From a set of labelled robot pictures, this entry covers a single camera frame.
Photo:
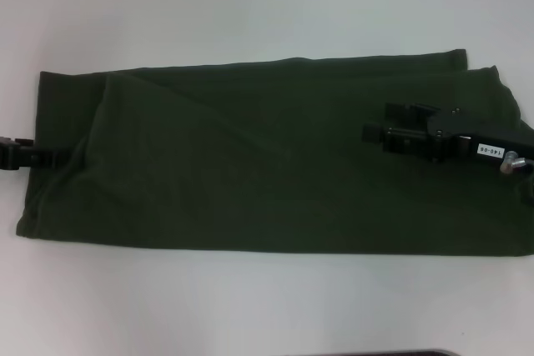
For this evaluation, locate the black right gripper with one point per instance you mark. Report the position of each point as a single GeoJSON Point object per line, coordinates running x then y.
{"type": "Point", "coordinates": [480, 139]}

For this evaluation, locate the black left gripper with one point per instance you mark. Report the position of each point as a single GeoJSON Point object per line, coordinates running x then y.
{"type": "Point", "coordinates": [9, 155]}

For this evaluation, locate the dark green FREE! t-shirt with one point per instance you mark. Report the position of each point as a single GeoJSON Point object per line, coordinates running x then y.
{"type": "Point", "coordinates": [250, 164]}

